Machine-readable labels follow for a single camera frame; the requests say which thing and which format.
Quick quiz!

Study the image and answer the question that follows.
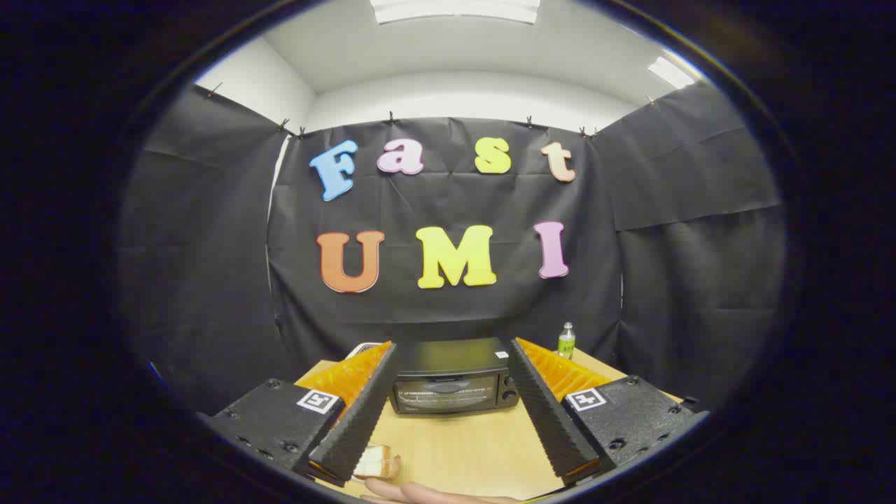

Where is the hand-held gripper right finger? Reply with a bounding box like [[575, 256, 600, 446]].
[[505, 337, 709, 487]]

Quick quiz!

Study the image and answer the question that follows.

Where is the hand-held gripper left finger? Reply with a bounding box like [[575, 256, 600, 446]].
[[203, 341, 398, 489]]

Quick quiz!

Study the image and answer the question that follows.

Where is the toast bread sandwich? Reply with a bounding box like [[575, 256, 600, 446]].
[[352, 444, 402, 482]]

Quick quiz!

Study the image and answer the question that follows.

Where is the black toaster oven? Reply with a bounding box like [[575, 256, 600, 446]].
[[388, 337, 520, 416]]

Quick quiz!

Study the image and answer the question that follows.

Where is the small ceiling light panel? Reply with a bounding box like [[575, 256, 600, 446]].
[[647, 56, 697, 90]]

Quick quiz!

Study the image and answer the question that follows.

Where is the long ceiling light panel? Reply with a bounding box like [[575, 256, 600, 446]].
[[370, 0, 541, 25]]

